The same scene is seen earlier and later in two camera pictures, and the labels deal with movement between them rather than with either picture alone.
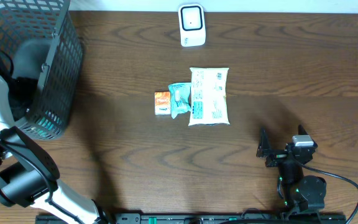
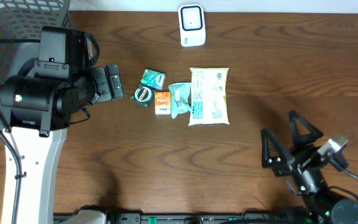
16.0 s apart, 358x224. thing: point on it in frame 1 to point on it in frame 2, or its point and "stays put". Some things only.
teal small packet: [179, 94] stays put
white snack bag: [208, 96] stays put
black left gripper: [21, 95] to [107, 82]
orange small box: [162, 102] stays put
